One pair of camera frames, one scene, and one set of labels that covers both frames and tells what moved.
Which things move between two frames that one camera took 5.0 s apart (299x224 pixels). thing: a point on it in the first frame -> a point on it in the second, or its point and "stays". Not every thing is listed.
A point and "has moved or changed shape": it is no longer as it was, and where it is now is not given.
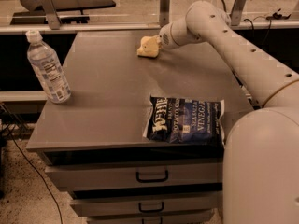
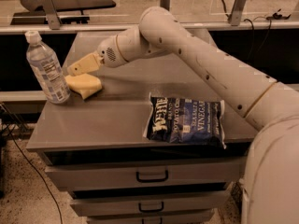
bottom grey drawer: [188, 217] stays
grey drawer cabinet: [93, 146] stays
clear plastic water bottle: [49, 69] stays
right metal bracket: [239, 6] stays
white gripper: [165, 37] -> [107, 52]
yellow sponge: [149, 47] has moved or changed shape
